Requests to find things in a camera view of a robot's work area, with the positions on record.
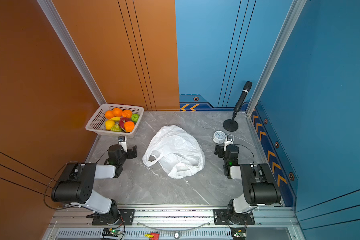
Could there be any yellow lemon fruit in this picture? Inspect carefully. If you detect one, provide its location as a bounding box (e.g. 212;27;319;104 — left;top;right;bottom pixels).
105;120;116;131

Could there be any red dragon fruit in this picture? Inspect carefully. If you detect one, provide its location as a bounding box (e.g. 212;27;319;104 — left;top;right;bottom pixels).
118;118;131;131

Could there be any green apple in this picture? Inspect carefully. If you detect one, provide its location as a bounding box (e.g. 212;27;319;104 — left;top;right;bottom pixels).
131;114;140;124

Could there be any white plastic bag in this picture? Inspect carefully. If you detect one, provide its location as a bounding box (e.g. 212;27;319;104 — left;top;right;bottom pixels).
143;125;205;179

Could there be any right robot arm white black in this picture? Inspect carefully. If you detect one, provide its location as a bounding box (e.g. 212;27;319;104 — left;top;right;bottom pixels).
214;145;282;226

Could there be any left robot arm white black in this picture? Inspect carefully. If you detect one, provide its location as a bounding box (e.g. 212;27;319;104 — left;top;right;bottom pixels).
51;144;138;226

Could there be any round white clock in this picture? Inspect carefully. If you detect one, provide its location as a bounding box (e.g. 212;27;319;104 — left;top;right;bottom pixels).
213;131;226;145

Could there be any black microphone on stand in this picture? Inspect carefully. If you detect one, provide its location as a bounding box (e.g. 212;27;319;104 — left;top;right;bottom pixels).
223;81;253;132

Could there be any yellow banana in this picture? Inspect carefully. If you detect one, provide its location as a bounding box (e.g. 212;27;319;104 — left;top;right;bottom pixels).
110;117;121;122

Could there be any white plastic basket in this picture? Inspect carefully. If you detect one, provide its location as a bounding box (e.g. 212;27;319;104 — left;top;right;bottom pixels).
86;104;144;138

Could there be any circuit board right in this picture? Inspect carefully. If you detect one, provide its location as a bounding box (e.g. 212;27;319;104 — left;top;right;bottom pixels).
231;230;247;240

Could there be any green circuit board left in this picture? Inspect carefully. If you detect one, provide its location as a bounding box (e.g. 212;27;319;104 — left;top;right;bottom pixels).
101;228;124;240

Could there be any red yellow button box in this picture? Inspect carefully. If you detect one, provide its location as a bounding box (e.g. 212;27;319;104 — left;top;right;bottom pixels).
144;233;160;240

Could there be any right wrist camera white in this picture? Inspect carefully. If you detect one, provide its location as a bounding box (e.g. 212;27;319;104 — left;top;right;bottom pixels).
224;135;234;150

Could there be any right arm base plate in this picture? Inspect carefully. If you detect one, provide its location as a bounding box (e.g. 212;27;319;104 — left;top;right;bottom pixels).
213;209;255;226

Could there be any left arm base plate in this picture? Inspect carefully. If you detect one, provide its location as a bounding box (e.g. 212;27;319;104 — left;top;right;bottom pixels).
92;209;135;227

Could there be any aluminium front rail frame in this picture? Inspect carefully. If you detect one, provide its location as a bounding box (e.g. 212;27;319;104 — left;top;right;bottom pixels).
41;204;307;240

